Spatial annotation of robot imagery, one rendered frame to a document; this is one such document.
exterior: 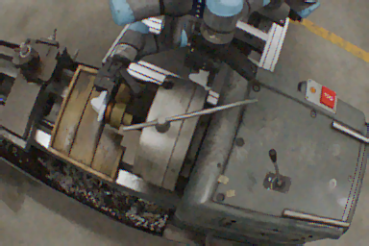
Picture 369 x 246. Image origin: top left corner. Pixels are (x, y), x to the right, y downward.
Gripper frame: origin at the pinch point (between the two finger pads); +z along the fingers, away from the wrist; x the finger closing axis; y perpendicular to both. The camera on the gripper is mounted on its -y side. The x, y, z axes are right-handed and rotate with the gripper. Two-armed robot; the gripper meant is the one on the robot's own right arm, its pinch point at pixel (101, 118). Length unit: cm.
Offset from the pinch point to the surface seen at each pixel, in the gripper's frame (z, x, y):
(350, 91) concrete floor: -107, -108, -121
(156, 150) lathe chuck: 5.8, 12.6, -20.1
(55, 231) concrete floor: 51, -108, 32
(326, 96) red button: -26, 18, -64
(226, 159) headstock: 3.2, 17.3, -37.6
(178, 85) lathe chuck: -13.0, 12.3, -19.2
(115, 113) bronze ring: -2.0, 3.8, -4.6
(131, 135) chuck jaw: 1.7, 2.1, -11.0
